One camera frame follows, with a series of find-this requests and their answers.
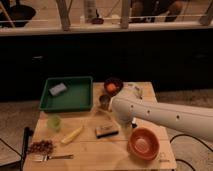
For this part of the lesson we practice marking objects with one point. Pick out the green plastic cup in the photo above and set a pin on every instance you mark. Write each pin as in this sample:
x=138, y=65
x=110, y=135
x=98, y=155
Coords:
x=54, y=123

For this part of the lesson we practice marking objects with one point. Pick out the silver fork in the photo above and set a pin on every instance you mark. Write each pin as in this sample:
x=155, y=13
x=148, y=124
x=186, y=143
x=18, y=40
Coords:
x=43, y=158

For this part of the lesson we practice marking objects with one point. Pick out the metal cup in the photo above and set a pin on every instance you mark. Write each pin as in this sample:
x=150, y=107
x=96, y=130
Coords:
x=104, y=101

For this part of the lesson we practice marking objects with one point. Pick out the dark bowl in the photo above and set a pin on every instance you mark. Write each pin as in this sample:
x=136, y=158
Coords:
x=118, y=82

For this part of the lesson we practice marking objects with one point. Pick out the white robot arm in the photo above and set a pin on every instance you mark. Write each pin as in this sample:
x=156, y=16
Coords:
x=196, y=121

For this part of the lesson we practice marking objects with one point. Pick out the orange fruit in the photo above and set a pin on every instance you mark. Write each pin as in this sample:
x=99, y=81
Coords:
x=111, y=87

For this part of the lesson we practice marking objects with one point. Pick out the orange plastic bowl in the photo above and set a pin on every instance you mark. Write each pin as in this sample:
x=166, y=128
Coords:
x=143, y=144

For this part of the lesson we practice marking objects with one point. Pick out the wooden board eraser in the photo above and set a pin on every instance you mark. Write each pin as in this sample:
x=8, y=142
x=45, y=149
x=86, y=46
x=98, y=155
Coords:
x=106, y=130

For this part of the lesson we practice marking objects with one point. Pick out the yellow banana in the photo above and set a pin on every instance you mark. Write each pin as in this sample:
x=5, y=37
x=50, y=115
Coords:
x=71, y=136

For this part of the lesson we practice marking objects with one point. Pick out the green plastic tray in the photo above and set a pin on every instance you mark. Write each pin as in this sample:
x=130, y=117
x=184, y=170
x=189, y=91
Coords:
x=78, y=95

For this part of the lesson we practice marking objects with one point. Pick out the bunch of brown grapes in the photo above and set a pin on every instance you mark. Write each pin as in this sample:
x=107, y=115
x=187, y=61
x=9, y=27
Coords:
x=41, y=147

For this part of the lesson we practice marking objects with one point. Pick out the grey sponge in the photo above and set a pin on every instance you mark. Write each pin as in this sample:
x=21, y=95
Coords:
x=57, y=89

